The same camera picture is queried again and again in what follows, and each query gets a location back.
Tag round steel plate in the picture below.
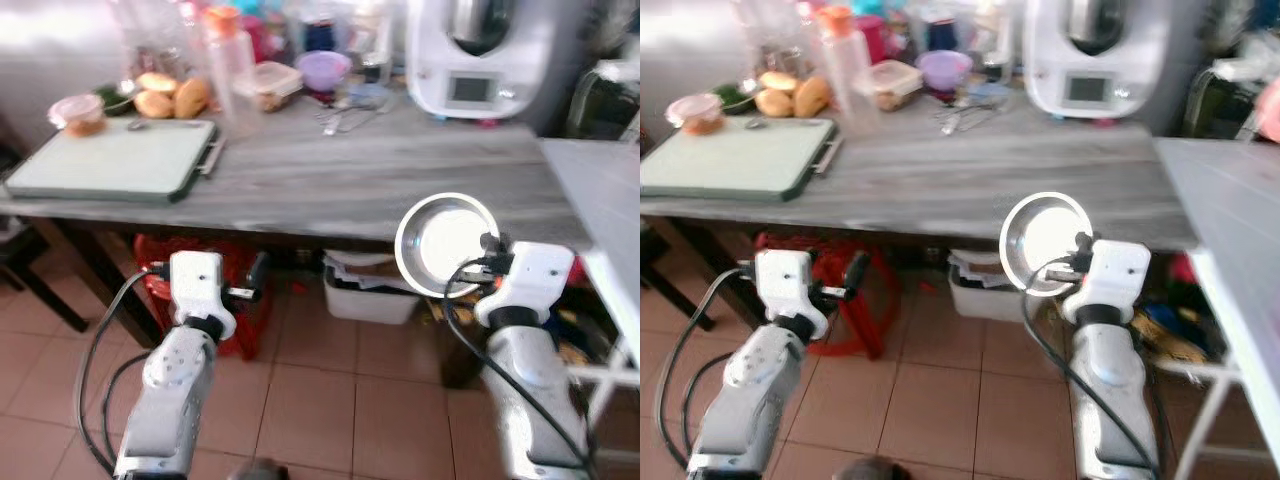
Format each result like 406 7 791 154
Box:
394 191 502 300
999 191 1095 298

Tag red plastic chair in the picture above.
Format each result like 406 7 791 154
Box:
133 234 273 361
752 232 901 361

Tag grey top wooden table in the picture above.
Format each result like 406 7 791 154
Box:
640 90 1201 361
0 90 593 391

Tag white plastic bin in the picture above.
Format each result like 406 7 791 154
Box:
322 249 423 326
946 249 1021 323

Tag white folding table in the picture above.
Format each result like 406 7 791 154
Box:
1155 137 1280 480
538 137 641 480

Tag white kitchen machine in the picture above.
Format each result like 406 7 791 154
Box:
405 0 563 123
1022 0 1181 123

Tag dark wooden side table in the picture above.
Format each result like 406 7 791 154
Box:
0 215 91 336
640 225 716 333

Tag pale green cutting board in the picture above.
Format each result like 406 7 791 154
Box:
640 116 843 204
3 116 225 205

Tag metal tongs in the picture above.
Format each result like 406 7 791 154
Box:
937 100 1006 136
318 100 386 136

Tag black chair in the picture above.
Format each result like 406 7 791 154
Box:
565 60 641 141
1183 60 1276 141

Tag clear square food container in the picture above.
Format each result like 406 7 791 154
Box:
855 60 923 112
234 61 304 113

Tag clear bottle with orange cap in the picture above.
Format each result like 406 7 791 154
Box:
818 5 881 137
200 5 263 139

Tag dark bowl of greens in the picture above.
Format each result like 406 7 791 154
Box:
715 83 759 115
95 83 139 117

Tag purple plastic bowl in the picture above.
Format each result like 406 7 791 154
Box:
296 49 354 94
916 49 974 93

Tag round container with pink lid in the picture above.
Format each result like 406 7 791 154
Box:
47 93 107 138
666 93 725 137

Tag pink plastic cup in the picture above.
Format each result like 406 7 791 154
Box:
860 14 894 61
243 14 276 61

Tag dark blue cup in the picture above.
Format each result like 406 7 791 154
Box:
922 12 959 53
302 12 339 53

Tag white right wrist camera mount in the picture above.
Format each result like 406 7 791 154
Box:
473 240 577 329
1062 238 1153 326

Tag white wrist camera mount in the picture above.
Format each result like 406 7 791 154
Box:
473 240 577 329
1062 238 1153 326
753 248 829 341
165 250 239 341

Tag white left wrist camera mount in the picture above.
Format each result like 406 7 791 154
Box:
165 250 239 341
753 248 829 341

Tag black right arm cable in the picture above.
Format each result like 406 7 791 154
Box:
1020 258 1166 480
442 258 596 480

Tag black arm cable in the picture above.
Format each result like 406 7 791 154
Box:
442 258 596 480
1020 258 1166 480
100 350 151 471
682 350 741 466
655 262 761 471
76 262 173 479

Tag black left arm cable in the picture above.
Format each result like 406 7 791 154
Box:
655 262 761 471
76 262 173 479
100 350 151 471
682 350 741 466

